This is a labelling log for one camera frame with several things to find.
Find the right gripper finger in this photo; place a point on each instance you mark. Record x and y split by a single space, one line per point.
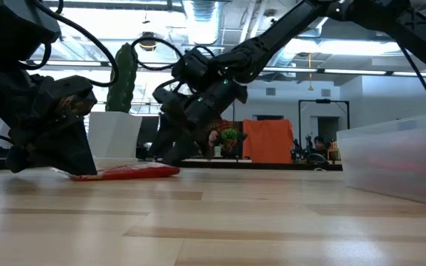
163 138
183 147

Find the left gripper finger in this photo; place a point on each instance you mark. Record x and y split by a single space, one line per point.
69 151
17 159

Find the red popcorn bag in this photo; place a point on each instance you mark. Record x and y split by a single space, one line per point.
139 172

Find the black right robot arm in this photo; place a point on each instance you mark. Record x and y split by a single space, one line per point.
290 26

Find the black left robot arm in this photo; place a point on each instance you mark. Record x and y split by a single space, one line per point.
13 29

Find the small green plant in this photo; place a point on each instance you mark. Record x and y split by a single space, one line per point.
229 134

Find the white square planter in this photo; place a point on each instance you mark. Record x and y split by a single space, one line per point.
115 136

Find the tall green cactus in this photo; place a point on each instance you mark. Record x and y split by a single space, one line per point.
122 85

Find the hanging fabric cloth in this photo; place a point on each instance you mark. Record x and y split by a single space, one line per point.
268 142

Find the ceiling light strip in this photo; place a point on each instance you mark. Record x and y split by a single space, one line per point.
290 69
355 71
416 74

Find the round ceiling lamp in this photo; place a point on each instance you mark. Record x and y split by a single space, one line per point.
147 44

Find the translucent plastic basket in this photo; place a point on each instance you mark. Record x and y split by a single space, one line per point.
401 159

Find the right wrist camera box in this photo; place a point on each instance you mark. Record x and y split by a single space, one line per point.
194 68

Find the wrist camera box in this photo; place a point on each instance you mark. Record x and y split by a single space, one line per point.
194 68
74 103

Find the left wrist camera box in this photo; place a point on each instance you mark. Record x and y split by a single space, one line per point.
74 103

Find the silver ventilation duct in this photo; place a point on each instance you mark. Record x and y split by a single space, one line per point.
202 14

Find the black table edge frame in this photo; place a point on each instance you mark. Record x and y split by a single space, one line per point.
272 166

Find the black metal stand frame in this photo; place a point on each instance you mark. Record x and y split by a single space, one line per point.
323 101

